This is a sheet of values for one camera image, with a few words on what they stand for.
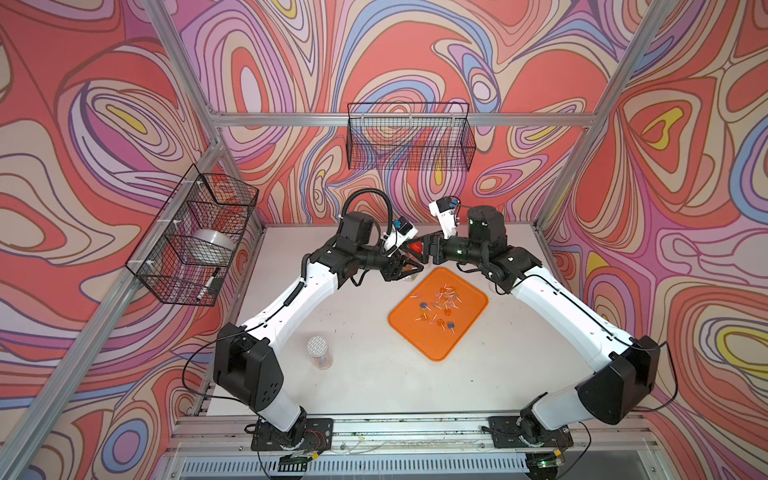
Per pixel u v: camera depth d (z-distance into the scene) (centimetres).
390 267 67
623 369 40
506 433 73
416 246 68
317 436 72
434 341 88
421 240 64
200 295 71
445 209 64
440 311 95
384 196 58
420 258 64
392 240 65
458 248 62
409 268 71
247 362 42
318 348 76
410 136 96
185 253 73
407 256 69
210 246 70
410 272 71
